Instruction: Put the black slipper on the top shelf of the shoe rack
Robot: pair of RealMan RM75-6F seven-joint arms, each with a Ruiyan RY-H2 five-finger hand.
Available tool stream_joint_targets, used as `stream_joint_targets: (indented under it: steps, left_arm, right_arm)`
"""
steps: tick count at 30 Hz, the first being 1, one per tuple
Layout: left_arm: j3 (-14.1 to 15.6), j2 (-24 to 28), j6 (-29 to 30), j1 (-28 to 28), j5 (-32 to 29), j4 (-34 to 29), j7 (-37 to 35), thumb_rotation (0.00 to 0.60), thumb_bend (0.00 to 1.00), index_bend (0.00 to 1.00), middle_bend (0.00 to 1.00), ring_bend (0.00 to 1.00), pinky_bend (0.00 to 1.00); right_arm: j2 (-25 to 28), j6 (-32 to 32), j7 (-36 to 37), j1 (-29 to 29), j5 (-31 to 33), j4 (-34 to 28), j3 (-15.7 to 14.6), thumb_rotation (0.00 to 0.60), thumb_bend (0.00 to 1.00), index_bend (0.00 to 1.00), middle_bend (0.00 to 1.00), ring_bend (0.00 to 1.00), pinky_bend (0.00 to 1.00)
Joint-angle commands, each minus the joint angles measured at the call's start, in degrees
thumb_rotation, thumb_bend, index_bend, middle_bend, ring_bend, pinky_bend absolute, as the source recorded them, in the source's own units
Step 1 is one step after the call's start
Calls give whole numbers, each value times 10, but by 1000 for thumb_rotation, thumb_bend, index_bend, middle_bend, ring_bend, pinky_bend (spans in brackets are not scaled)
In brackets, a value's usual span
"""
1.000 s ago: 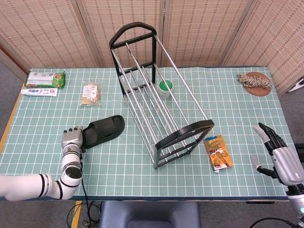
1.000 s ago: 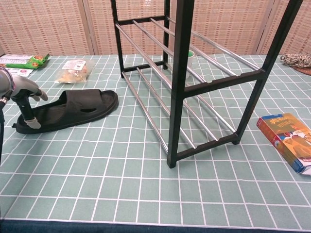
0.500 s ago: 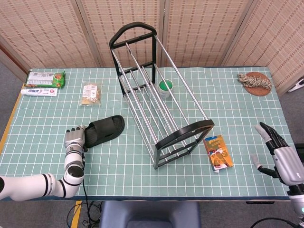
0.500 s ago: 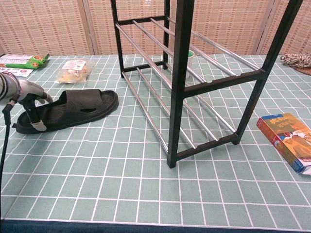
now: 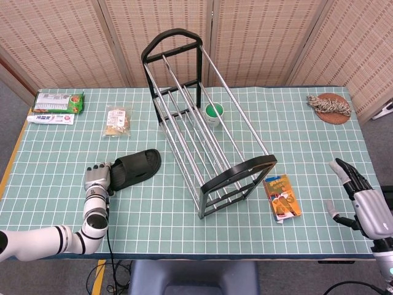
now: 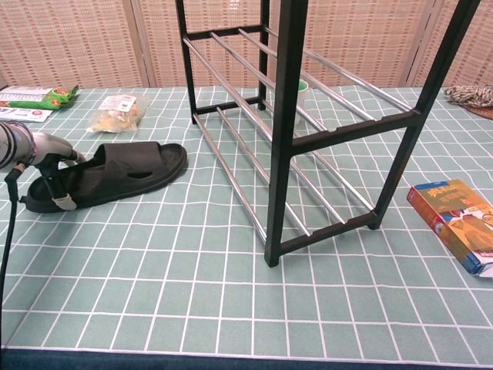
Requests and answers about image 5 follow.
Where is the green snack package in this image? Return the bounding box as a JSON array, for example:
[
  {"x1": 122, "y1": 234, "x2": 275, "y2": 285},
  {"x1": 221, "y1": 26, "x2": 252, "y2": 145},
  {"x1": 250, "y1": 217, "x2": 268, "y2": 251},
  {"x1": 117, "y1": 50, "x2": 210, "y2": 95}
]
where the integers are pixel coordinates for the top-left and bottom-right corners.
[{"x1": 31, "y1": 91, "x2": 85, "y2": 115}]

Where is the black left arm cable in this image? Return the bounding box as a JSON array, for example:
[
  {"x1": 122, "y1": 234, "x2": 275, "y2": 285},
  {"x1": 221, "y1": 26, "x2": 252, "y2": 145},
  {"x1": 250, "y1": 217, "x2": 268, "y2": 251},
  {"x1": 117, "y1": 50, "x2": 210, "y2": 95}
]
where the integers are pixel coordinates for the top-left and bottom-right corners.
[{"x1": 105, "y1": 196, "x2": 122, "y2": 295}]

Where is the white device on floor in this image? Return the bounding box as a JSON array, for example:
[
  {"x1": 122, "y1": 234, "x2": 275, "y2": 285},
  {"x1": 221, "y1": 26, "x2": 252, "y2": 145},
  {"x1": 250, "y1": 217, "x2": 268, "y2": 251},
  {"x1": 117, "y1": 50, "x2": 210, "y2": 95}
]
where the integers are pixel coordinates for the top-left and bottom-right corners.
[{"x1": 372, "y1": 101, "x2": 393, "y2": 120}]

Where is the white toothpaste box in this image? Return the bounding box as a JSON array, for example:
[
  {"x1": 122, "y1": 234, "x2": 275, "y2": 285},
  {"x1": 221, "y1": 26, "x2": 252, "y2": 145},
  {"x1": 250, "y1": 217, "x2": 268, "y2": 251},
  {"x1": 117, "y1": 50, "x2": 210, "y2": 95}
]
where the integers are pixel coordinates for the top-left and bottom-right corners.
[{"x1": 26, "y1": 113, "x2": 76, "y2": 126}]

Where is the white cup with green lid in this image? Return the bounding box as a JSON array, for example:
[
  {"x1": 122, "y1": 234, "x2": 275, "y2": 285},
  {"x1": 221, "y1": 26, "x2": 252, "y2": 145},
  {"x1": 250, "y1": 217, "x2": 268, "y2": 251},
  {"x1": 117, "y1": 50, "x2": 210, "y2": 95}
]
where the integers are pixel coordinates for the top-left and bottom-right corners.
[{"x1": 204, "y1": 103, "x2": 224, "y2": 129}]

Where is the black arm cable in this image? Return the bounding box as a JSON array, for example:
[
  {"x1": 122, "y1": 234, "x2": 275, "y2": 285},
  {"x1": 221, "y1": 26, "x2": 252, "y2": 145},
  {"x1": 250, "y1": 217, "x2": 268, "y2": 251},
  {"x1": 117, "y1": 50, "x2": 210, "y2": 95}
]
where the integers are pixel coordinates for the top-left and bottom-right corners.
[
  {"x1": 105, "y1": 196, "x2": 122, "y2": 295},
  {"x1": 325, "y1": 282, "x2": 386, "y2": 295}
]

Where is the orange blue carton box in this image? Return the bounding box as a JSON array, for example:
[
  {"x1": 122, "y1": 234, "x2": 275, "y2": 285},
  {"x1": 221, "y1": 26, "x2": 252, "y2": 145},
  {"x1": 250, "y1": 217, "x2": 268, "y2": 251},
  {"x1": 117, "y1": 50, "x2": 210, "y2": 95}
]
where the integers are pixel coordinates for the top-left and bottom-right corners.
[{"x1": 262, "y1": 174, "x2": 302, "y2": 225}]

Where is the clear bag of snacks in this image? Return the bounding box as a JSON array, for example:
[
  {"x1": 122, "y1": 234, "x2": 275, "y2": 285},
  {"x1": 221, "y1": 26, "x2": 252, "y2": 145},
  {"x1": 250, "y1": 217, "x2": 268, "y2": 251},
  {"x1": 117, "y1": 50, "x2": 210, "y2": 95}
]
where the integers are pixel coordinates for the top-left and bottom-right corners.
[{"x1": 103, "y1": 104, "x2": 132, "y2": 138}]

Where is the twisted rope bundle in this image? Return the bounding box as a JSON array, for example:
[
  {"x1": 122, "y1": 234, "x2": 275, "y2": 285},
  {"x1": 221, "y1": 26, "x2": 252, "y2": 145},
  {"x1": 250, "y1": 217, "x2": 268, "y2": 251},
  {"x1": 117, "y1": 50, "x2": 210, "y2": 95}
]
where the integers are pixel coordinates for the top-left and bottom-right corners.
[{"x1": 306, "y1": 94, "x2": 352, "y2": 117}]

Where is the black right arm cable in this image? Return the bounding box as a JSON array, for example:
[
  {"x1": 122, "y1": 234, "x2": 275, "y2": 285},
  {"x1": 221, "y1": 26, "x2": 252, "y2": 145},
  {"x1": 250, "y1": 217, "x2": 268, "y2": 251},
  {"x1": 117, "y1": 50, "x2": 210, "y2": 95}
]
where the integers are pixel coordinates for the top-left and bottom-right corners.
[{"x1": 325, "y1": 282, "x2": 386, "y2": 295}]

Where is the blue grey chair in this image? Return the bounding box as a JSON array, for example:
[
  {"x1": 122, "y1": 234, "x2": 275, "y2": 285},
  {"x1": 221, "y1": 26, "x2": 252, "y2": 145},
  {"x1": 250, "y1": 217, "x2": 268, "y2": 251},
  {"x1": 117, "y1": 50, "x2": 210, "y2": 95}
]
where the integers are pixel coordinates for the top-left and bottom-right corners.
[{"x1": 128, "y1": 260, "x2": 260, "y2": 295}]

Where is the green checked tablecloth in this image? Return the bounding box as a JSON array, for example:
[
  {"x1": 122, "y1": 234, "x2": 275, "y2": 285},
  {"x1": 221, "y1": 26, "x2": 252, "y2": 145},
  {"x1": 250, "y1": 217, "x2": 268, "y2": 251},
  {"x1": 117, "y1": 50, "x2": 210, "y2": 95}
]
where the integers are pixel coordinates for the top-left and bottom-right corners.
[{"x1": 0, "y1": 85, "x2": 388, "y2": 261}]

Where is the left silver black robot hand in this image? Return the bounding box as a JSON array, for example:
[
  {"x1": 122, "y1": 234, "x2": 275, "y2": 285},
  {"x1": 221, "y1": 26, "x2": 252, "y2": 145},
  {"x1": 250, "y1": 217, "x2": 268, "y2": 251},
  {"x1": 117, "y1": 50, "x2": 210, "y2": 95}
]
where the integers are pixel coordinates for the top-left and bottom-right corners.
[{"x1": 84, "y1": 162, "x2": 116, "y2": 197}]

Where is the black chrome shoe rack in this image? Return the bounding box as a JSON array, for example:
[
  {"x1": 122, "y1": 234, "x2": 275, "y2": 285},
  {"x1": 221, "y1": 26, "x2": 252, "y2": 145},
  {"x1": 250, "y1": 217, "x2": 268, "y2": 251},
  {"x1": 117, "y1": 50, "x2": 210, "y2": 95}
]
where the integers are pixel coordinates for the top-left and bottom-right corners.
[{"x1": 141, "y1": 28, "x2": 279, "y2": 221}]

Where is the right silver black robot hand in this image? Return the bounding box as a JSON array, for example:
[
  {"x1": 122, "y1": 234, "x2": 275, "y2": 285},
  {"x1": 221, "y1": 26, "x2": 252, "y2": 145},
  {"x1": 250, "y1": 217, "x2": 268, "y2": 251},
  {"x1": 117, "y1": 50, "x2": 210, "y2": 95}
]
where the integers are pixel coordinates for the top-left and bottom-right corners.
[{"x1": 325, "y1": 157, "x2": 393, "y2": 240}]

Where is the bamboo folding screen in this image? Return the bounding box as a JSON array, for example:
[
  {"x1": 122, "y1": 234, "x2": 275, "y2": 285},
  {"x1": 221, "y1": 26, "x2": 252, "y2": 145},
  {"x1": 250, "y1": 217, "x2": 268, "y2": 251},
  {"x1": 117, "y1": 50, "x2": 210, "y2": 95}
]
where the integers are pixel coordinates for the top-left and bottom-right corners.
[{"x1": 0, "y1": 0, "x2": 393, "y2": 124}]

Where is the black rubber slipper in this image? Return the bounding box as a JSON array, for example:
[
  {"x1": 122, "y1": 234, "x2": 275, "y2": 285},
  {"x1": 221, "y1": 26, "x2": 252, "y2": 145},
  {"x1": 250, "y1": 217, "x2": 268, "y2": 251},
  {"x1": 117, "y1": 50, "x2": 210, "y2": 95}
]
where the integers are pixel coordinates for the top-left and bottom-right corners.
[{"x1": 109, "y1": 149, "x2": 162, "y2": 192}]

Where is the black floor cable bundle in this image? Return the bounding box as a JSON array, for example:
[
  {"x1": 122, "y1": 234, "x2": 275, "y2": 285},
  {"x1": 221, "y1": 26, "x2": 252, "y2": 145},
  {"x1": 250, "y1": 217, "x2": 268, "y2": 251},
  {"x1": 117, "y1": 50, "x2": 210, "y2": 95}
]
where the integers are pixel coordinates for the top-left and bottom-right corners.
[{"x1": 85, "y1": 260, "x2": 133, "y2": 295}]

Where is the round brown woven coaster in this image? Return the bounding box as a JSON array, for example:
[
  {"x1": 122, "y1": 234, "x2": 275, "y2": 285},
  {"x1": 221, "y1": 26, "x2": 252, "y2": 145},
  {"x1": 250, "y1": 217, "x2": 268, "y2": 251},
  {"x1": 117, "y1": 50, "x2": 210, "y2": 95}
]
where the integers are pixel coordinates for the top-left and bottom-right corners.
[{"x1": 316, "y1": 93, "x2": 351, "y2": 125}]

